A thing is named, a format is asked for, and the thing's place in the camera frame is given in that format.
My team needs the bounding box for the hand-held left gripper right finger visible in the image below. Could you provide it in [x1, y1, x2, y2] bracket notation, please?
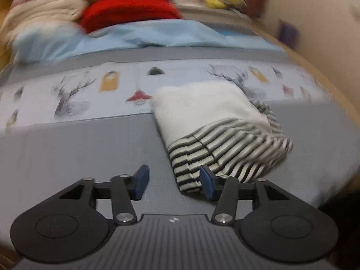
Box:
[200, 165, 294, 225]

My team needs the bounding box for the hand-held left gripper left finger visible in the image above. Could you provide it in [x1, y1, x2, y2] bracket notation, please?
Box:
[56, 164, 150, 225]

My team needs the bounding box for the black white striped hoodie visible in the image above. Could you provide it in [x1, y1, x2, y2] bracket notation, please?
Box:
[150, 80, 294, 194]

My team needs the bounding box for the light blue quilt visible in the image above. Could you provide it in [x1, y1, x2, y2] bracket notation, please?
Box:
[11, 20, 286, 64]

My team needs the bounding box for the red blanket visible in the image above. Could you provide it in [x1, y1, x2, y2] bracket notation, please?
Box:
[80, 0, 183, 34]

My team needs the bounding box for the wooden headboard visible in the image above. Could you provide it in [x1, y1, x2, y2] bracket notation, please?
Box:
[0, 0, 20, 71]

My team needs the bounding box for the dark red pillow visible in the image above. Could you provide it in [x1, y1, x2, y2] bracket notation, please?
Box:
[243, 0, 268, 20]

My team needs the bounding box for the cream folded blanket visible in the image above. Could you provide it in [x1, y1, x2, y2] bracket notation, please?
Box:
[0, 0, 90, 45]

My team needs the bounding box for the wooden bed frame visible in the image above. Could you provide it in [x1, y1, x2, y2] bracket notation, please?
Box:
[253, 22, 360, 124]

